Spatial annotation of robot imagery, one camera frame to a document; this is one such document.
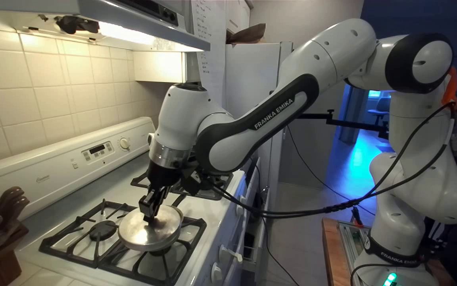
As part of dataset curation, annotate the steel range hood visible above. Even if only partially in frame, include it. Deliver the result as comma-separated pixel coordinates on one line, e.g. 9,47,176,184
0,0,212,54

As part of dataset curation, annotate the white stove knob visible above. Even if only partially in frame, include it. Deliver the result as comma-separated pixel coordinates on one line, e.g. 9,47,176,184
217,243,244,265
209,262,225,284

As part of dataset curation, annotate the white gas stove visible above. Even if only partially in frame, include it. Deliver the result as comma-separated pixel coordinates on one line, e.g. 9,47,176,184
0,116,277,286

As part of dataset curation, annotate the brown wooden bowl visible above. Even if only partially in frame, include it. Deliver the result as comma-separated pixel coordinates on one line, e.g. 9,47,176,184
225,22,266,46

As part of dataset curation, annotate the white wall cabinet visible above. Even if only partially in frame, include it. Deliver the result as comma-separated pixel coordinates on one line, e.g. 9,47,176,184
131,49,201,85

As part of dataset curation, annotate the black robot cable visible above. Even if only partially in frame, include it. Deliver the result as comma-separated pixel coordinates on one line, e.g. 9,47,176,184
222,101,455,219

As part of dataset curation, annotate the white refrigerator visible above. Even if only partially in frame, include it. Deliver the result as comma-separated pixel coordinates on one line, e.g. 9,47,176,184
222,39,296,224

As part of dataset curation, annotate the orange tag on arm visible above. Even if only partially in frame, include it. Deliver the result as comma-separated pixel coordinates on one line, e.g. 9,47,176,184
442,65,457,111

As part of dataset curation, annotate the white paper sheet with writing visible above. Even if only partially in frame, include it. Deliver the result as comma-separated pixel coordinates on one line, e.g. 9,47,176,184
188,0,230,108

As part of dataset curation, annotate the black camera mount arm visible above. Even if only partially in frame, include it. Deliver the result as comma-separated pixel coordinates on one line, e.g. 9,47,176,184
295,108,391,139

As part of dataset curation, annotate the black cast iron burner grate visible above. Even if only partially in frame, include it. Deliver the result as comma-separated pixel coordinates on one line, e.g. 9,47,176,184
130,171,234,201
38,197,209,286

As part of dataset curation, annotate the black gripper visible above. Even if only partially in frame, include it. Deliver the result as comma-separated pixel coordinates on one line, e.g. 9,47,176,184
138,160,179,222

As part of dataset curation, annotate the black burner cap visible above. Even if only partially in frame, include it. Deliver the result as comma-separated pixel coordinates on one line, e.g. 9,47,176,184
88,220,117,243

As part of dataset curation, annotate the round steel pot lid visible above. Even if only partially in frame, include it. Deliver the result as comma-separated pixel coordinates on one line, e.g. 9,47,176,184
115,203,184,246

